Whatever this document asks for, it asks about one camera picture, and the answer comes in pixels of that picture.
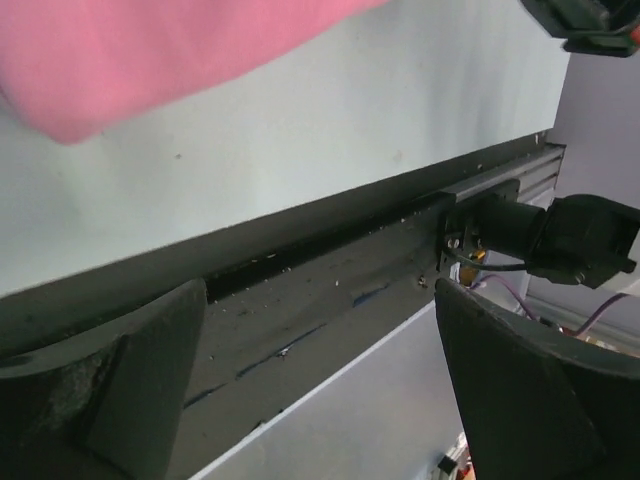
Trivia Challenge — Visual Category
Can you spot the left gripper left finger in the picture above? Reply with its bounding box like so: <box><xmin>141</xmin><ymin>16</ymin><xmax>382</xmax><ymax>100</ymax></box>
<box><xmin>1</xmin><ymin>279</ymin><xmax>207</xmax><ymax>479</ymax></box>

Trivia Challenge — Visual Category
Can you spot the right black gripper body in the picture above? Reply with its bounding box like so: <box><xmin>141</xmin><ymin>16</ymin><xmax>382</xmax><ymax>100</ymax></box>
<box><xmin>520</xmin><ymin>0</ymin><xmax>639</xmax><ymax>58</ymax></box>

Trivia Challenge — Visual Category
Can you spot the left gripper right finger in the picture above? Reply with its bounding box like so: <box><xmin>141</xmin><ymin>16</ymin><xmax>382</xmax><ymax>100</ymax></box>
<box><xmin>435</xmin><ymin>279</ymin><xmax>639</xmax><ymax>479</ymax></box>

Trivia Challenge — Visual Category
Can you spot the pink t shirt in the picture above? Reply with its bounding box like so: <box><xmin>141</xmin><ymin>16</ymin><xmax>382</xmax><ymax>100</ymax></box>
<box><xmin>1</xmin><ymin>1</ymin><xmax>372</xmax><ymax>144</ymax></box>

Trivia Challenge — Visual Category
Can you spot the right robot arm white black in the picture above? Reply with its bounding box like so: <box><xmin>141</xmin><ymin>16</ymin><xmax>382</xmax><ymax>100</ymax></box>
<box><xmin>473</xmin><ymin>1</ymin><xmax>639</xmax><ymax>296</ymax></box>

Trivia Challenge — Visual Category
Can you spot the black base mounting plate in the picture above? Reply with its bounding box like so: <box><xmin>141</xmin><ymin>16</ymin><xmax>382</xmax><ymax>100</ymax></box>
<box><xmin>1</xmin><ymin>133</ymin><xmax>546</xmax><ymax>479</ymax></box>

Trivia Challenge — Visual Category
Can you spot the aluminium cross rail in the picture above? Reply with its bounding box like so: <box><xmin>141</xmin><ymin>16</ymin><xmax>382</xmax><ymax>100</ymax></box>
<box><xmin>444</xmin><ymin>145</ymin><xmax>565</xmax><ymax>201</ymax></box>

